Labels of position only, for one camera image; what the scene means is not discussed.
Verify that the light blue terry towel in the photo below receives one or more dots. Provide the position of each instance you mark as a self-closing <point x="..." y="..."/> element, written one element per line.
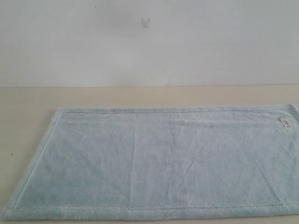
<point x="162" y="163"/>

